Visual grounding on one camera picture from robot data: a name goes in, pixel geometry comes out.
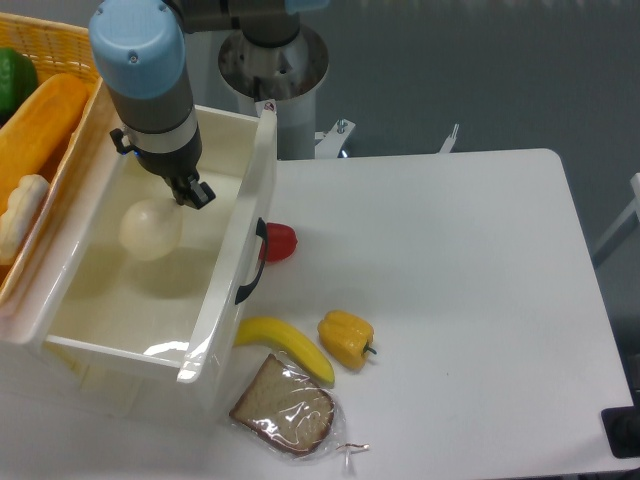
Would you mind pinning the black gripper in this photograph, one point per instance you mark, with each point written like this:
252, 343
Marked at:
176, 166

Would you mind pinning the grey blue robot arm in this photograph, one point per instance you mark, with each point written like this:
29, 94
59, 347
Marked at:
139, 50

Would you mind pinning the white plastic upper drawer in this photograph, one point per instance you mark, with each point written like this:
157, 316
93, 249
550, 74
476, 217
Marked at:
158, 291

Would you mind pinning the white drawer cabinet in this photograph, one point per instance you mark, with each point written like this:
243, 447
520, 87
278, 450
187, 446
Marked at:
30, 367

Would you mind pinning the red bell pepper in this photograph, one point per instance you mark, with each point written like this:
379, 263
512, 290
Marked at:
282, 243

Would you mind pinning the yellow banana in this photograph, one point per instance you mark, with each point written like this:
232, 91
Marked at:
278, 334

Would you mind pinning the orange bread loaf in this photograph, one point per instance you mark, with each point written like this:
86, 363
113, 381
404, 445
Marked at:
43, 121

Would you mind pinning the yellow wicker basket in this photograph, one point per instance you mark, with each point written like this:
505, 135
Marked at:
55, 48

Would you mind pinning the green bell pepper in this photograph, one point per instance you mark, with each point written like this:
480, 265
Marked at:
18, 81

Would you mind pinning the yellow bell pepper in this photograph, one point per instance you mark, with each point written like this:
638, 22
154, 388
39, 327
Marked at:
347, 337

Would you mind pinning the wrapped bread slice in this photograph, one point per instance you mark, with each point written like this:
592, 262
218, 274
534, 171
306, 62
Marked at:
293, 416

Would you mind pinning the black object at edge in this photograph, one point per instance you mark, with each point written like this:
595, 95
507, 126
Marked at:
622, 430

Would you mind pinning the black drawer handle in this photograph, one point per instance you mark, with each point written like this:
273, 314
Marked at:
257, 262

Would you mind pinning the white table frame bracket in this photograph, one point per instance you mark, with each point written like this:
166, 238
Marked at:
333, 143

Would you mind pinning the white frame at right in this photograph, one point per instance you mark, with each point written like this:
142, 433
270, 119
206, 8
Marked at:
620, 229

